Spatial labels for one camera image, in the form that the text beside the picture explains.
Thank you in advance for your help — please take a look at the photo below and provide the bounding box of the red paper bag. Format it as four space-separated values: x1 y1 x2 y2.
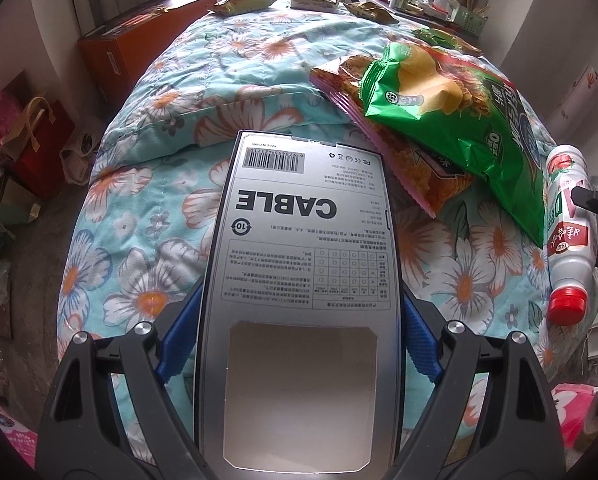
11 97 77 199

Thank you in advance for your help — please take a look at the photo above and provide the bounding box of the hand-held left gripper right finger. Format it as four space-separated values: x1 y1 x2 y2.
389 292 565 480

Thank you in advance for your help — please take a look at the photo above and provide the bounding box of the white card with orange print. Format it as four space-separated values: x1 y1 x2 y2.
556 66 598 128

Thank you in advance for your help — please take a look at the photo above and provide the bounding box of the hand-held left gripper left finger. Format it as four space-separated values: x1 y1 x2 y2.
35 280 205 480

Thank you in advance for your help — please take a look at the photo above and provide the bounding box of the pink printed bag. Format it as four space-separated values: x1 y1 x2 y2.
552 382 598 452
0 395 38 469

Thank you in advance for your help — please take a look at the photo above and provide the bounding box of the tan snack box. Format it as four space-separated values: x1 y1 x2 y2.
289 0 339 14

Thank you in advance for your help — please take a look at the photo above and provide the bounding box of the grey cabinet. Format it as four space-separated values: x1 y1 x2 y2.
356 0 484 57

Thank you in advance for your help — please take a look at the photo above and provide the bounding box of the grey cable box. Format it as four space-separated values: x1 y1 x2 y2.
194 130 405 476

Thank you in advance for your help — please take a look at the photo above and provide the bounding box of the green chip bag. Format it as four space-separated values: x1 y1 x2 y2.
360 42 546 249

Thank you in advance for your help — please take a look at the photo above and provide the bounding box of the orange and pink snack bag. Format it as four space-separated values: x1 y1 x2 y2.
309 55 476 219

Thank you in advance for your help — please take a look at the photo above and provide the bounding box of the orange cardboard box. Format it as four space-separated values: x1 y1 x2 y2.
77 0 218 111

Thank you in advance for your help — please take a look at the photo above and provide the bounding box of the white bottle with red cap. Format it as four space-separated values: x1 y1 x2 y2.
543 145 598 326

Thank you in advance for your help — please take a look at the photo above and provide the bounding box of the small green packet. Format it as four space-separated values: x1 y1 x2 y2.
413 27 480 56

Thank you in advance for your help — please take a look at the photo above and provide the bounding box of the yellow snack packet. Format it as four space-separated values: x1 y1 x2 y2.
208 0 279 17

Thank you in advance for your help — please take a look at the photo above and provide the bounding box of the small orange snack packet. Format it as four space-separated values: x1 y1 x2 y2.
343 1 400 25

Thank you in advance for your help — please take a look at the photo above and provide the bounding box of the green plastic basket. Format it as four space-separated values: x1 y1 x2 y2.
449 0 490 32

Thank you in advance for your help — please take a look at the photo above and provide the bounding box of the floral blanket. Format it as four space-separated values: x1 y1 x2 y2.
65 0 598 480

